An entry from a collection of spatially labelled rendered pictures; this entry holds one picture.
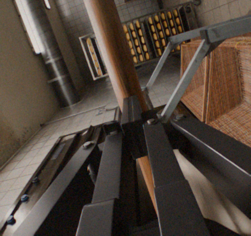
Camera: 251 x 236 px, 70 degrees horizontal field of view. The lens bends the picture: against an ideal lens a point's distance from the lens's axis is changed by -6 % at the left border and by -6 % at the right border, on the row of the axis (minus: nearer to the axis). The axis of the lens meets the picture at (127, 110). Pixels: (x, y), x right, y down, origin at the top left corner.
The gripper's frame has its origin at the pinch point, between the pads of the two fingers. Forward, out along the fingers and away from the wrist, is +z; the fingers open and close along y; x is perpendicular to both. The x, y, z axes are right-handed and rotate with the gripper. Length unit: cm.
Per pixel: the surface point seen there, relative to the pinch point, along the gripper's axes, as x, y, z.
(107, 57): 5.8, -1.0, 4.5
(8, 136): -37, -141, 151
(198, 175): -57, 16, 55
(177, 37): 3, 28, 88
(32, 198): -57, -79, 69
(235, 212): -55, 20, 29
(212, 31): 3.4, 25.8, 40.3
